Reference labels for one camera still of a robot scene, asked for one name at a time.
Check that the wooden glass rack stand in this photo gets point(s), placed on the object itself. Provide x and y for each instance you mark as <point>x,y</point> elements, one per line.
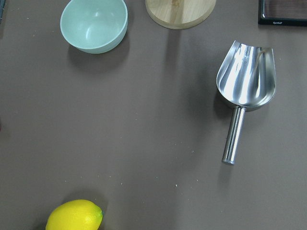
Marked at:
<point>179,14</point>

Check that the stainless steel ice scoop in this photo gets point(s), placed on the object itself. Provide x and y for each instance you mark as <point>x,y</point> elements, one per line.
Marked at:
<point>246,80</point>

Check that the grey folded cloth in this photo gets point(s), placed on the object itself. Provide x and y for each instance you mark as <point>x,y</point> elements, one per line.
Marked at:
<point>2,5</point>

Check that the black framed tray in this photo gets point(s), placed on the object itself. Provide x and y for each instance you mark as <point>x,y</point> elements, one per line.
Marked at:
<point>283,12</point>

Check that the mint green bowl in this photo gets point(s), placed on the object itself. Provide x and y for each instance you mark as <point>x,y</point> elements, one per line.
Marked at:
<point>94,26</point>

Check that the yellow lemon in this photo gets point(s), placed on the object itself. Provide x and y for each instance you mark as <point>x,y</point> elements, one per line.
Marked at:
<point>75,215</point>

